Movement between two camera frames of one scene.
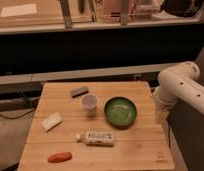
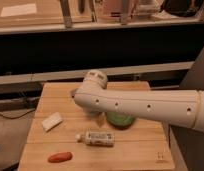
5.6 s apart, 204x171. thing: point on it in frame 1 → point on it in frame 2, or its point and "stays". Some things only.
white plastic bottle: x=96 y=139 stays
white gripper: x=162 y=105 → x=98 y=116
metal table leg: x=65 y=8 stays
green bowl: x=120 y=111 stays
